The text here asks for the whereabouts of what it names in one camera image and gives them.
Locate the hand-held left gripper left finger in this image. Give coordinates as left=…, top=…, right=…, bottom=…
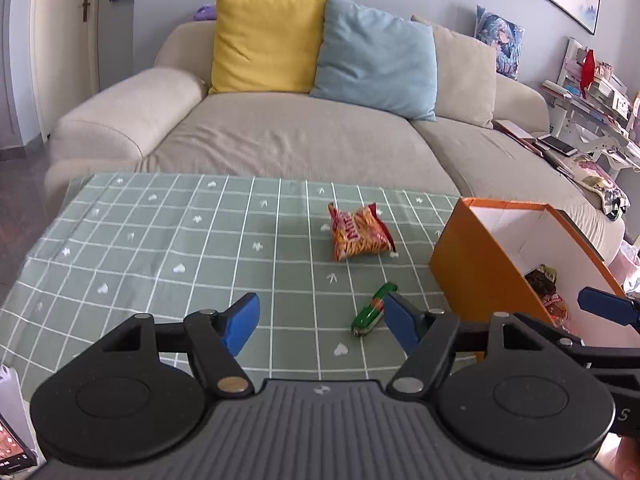
left=100, top=292, right=262, bottom=402

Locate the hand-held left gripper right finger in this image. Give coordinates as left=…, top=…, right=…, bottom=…
left=384, top=291, right=538, bottom=403

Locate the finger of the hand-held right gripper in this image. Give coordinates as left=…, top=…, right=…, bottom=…
left=512, top=312, right=640, bottom=379
left=577, top=287, right=640, bottom=334

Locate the green candy packet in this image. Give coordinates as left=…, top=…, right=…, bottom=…
left=351, top=283, right=399, bottom=337

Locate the red and clear snack packet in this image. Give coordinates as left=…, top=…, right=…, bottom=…
left=542, top=294, right=570, bottom=328

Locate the orange cardboard box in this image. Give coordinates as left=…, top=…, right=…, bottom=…
left=429, top=197, right=632, bottom=361

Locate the pink bag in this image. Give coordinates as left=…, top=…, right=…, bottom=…
left=607, top=244, right=640, bottom=301

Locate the dark brown snack packet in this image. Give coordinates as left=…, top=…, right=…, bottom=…
left=524, top=265, right=558, bottom=306

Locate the black flat box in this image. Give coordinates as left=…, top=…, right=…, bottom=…
left=552, top=206, right=607, bottom=263

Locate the orange noodle snack packet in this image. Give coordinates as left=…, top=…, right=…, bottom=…
left=328, top=202, right=397, bottom=262

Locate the green checked tablecloth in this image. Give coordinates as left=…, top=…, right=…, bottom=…
left=0, top=172, right=481, bottom=396

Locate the floral pouch on sofa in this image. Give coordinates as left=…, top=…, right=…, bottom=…
left=567, top=155, right=631, bottom=221

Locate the white smartphone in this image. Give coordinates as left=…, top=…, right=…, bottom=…
left=537, top=135, right=581, bottom=157

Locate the beige sofa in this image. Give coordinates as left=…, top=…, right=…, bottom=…
left=45, top=20, right=626, bottom=266

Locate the white desk shelf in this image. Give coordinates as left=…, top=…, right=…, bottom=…
left=540, top=35, right=640, bottom=171

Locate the pink book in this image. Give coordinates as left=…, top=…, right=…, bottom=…
left=492, top=120, right=540, bottom=153

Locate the red hanging ornament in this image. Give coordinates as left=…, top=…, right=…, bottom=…
left=580, top=49, right=597, bottom=98

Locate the white paper bag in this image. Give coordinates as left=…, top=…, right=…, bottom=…
left=0, top=365, right=31, bottom=441

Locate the beige back cushion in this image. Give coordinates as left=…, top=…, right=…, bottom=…
left=411, top=15, right=498, bottom=129

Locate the red black printed card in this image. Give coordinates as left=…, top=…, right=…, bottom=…
left=0, top=412, right=39, bottom=472

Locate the light blue pillow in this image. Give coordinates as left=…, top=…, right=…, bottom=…
left=309, top=0, right=438, bottom=122

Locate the figure print pillow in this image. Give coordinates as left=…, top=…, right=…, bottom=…
left=475, top=5, right=525, bottom=81

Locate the yellow pillow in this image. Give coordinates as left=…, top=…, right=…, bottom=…
left=209, top=0, right=328, bottom=95

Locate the white door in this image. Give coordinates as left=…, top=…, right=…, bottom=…
left=31, top=0, right=103, bottom=138

